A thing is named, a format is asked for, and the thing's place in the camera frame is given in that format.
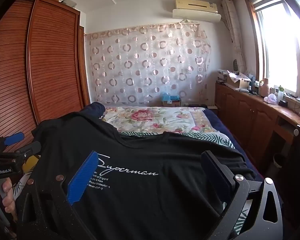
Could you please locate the cream wall air conditioner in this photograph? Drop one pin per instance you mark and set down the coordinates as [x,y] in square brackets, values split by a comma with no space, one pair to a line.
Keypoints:
[195,5]

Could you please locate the person's left hand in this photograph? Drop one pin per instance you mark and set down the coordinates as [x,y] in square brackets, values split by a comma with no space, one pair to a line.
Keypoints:
[7,200]

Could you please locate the palm leaf print sheet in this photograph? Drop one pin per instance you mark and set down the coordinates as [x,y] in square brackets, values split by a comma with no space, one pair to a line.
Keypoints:
[215,137]

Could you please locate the white patterned window curtain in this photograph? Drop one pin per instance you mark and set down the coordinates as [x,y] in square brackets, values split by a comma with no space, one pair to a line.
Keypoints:
[233,30]

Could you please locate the white bottle green cap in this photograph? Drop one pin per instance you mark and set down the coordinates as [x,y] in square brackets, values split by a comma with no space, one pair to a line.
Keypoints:
[280,95]

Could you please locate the pink jug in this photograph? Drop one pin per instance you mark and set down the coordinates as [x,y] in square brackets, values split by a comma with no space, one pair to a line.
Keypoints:
[265,88]

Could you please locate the navy beaded trim garment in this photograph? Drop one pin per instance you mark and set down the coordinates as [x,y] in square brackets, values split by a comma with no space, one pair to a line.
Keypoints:
[96,108]

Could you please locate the black printed t-shirt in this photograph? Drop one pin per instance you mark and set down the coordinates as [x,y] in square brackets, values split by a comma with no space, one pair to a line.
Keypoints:
[140,200]

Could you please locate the long wooden cabinet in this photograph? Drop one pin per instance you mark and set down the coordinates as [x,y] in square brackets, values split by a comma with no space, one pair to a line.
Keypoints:
[242,115]

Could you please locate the circle patterned sheer curtain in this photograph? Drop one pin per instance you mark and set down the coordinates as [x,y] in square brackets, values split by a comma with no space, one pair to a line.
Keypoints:
[145,62]

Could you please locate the wooden slatted wardrobe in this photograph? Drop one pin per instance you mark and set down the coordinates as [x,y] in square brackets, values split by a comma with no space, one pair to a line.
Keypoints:
[52,67]

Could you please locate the navy blue blanket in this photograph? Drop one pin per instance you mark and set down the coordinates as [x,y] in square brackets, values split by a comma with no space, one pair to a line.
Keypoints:
[220,120]

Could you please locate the patterned storage box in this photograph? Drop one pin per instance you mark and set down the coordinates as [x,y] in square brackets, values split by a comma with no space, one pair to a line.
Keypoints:
[222,76]

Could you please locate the open cardboard box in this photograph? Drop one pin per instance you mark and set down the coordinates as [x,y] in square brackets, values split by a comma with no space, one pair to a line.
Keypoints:
[236,81]

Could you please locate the small black box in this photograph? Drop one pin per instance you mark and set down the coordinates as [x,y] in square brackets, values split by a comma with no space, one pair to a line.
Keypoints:
[283,103]

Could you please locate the white plastic bag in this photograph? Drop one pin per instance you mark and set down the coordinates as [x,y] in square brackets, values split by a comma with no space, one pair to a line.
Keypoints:
[271,98]

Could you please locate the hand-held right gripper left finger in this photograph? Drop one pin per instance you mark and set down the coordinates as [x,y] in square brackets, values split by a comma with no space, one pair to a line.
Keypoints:
[82,177]

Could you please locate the cardboard box with blue bag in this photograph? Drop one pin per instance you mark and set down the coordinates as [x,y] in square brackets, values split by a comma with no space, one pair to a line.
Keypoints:
[171,101]

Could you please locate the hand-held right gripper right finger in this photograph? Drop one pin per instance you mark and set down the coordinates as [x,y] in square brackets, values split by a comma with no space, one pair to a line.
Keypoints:
[215,172]

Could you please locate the wooden framed window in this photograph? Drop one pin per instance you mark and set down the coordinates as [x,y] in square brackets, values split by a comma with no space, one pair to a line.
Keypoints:
[277,42]

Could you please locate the white box on wardrobe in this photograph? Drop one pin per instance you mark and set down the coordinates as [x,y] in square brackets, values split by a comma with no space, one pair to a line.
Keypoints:
[69,3]

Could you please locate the dark oval ornament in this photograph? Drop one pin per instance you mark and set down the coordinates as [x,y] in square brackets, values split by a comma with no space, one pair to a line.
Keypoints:
[235,65]

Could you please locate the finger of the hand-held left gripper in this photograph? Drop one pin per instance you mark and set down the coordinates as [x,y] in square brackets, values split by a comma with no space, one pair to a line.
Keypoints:
[13,138]
[30,148]

